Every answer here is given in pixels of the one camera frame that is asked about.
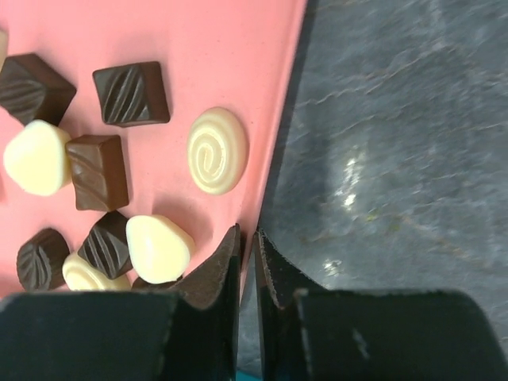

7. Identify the white teardrop chocolate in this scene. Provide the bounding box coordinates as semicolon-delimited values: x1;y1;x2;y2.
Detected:
125;214;195;284

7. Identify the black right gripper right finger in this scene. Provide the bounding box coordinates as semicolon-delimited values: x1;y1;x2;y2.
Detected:
253;231;496;380

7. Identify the white swirl chocolate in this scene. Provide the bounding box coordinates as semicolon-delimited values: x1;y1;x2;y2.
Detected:
187;107;248;195
62;252;131;291

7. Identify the white rounded chocolate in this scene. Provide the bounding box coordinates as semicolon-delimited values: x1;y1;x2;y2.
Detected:
3;120;71;196

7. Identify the white swirl chocolate lower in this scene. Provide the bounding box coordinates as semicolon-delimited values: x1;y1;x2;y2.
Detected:
62;252;131;291

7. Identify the pink chocolate tray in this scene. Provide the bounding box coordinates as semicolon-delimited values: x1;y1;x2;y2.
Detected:
1;1;306;295

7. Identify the blue tin lid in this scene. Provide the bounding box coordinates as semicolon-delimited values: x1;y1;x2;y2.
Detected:
236;370;261;381

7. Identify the dark leaf chocolate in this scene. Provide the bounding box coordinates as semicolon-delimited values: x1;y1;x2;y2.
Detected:
16;228;70;291

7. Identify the dark square ridged chocolate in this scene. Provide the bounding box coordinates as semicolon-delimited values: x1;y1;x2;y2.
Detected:
92;61;171;128

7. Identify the dark square chocolate left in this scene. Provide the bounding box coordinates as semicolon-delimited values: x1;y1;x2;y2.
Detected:
1;53;76;126

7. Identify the brown rectangular chocolate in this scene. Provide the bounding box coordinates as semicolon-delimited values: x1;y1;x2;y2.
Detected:
65;135;129;212

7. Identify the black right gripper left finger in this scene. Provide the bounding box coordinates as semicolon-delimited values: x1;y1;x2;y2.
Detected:
1;225;241;380

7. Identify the dark ridged chocolate lower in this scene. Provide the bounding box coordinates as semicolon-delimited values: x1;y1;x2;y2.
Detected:
78;210;133;279

